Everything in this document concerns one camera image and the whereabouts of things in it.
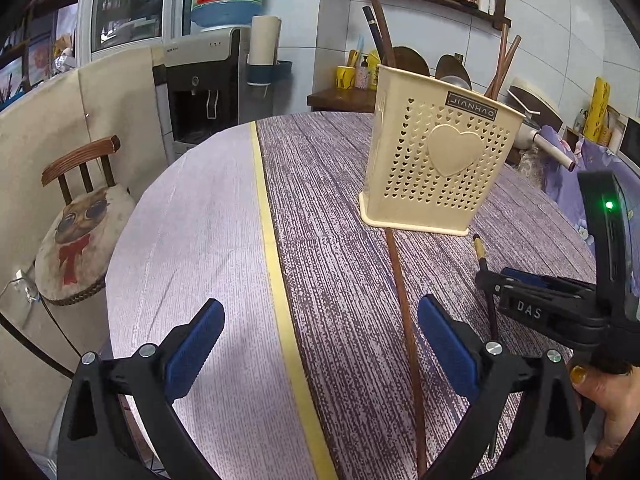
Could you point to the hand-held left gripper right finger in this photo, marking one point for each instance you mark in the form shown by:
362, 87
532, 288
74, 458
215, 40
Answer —
450, 350

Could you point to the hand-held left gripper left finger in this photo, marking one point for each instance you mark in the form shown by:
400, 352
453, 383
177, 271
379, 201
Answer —
195, 350

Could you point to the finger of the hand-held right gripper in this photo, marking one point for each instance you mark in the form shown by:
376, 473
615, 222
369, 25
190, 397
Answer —
487, 282
540, 280

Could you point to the black chopstick with gold band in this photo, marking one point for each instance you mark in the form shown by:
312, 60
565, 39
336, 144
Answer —
479, 250
374, 35

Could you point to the beige plastic utensil holder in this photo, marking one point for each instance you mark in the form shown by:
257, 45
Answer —
410, 185

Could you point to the brown wooden chopstick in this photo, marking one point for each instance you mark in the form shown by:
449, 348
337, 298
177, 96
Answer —
380, 20
512, 52
402, 300
501, 55

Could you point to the person's right hand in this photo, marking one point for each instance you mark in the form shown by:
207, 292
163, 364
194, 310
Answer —
617, 400

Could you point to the purple floral cloth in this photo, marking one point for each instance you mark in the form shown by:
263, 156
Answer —
565, 185

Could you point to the beige paisley cloth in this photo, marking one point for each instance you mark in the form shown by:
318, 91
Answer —
529, 175

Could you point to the white frying pan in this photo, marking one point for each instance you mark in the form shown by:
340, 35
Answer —
550, 147

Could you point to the purple striped tablecloth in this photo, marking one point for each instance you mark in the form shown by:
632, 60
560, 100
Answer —
340, 260

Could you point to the tall yellow box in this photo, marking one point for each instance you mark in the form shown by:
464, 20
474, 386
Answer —
597, 110

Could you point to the printed round chair cushion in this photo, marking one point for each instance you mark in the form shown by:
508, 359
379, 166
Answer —
85, 245

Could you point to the white and brown pot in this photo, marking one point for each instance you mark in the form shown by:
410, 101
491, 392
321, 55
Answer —
542, 105

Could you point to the white spatula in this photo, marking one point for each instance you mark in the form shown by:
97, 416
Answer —
525, 105

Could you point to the white power adapter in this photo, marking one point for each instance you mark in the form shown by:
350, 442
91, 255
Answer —
25, 285

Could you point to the dark brown round object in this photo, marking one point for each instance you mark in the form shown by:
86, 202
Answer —
452, 67
407, 60

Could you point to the brown wooden chair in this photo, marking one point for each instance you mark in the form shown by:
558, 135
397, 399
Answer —
80, 157

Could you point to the dark wooden counter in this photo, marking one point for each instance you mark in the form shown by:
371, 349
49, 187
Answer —
340, 100

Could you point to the yellow cup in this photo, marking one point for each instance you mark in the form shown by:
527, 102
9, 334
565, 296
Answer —
345, 79

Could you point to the beige cloth cover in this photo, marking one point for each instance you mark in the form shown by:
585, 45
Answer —
30, 150

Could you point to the grey water dispenser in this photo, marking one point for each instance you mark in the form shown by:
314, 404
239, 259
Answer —
205, 90

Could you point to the blue paper towel holder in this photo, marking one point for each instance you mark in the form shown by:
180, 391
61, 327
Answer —
267, 72

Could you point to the white paper towel roll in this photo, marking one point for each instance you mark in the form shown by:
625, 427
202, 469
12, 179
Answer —
265, 40

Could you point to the glass door cabinet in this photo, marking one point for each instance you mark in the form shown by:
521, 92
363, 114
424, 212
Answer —
130, 5

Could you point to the wooden shelf unit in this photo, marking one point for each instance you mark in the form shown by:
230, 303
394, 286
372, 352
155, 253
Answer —
35, 20

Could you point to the dark wooden wall shelf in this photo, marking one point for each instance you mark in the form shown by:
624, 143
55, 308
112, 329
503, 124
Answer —
450, 2

